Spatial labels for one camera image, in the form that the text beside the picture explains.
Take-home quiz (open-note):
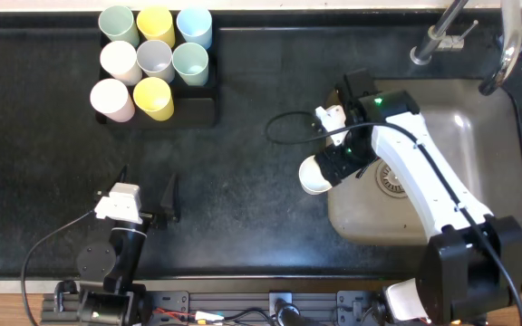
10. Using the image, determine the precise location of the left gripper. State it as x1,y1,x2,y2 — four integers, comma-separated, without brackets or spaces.
114,165,181,229

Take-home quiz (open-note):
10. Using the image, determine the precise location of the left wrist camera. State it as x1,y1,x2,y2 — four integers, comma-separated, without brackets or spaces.
93,182,144,225

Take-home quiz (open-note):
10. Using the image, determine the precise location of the blue cup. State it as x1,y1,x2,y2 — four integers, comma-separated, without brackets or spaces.
176,6,214,51

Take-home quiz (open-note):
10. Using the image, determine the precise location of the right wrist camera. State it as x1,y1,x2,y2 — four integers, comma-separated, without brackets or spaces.
314,104,349,147

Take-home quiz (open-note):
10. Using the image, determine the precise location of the steel tap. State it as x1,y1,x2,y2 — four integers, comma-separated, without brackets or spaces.
409,0,522,96

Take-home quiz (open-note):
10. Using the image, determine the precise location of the white cup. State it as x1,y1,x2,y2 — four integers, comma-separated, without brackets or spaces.
99,40,143,87
298,154,335,196

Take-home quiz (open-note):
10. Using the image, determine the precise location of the grey cup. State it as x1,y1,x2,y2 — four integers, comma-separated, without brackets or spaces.
136,39,176,84

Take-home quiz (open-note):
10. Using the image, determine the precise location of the mounting rail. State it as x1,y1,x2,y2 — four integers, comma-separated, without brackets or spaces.
41,280,421,326

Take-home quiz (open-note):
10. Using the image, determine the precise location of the pink cup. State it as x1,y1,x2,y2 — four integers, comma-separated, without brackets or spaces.
89,78,136,123

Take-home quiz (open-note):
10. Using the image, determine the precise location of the steel sink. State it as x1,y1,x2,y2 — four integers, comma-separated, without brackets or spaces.
324,79,522,248

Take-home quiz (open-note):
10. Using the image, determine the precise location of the yellow cup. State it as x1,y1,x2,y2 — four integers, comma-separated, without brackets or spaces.
136,5,177,49
132,76,175,122

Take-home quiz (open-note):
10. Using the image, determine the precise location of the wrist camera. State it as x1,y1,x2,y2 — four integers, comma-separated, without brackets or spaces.
93,182,144,225
314,104,349,147

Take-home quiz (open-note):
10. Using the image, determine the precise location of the green cup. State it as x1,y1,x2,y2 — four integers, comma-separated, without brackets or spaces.
171,42,210,87
98,5,140,49

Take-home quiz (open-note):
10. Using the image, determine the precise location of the black tray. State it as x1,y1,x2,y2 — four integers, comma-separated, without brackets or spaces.
95,26,219,129

